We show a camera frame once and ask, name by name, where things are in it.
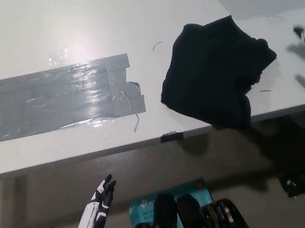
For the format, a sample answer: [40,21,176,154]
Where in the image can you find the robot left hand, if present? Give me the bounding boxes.
[62,173,125,228]

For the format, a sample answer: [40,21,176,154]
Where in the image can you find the teal router box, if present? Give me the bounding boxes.
[124,177,217,228]

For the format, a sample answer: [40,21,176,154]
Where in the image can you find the small black tape piece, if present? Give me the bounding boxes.
[159,129,185,144]

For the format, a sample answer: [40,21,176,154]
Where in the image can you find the grey duct tape patch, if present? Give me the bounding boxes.
[0,51,148,143]

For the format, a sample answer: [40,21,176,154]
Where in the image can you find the black t-shirt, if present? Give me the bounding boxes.
[148,8,289,142]

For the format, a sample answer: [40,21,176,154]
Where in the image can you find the black robot body blocks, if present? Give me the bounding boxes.
[119,180,253,228]

